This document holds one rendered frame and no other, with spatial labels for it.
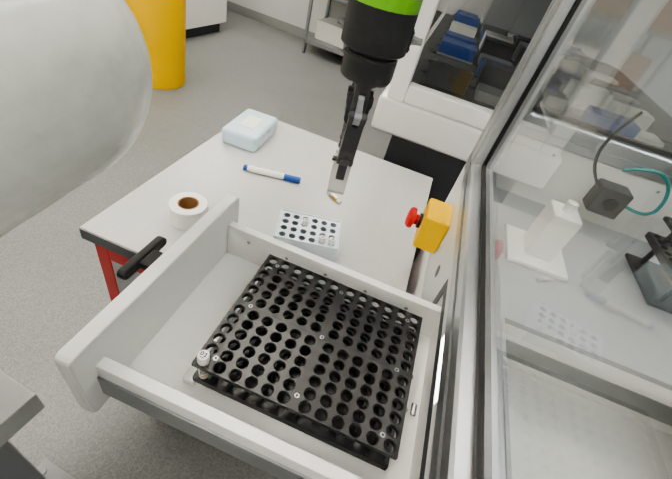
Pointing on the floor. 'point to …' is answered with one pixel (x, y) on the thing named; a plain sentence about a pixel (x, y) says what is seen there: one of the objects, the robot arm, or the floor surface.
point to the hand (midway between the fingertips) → (339, 172)
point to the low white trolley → (384, 240)
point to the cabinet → (418, 274)
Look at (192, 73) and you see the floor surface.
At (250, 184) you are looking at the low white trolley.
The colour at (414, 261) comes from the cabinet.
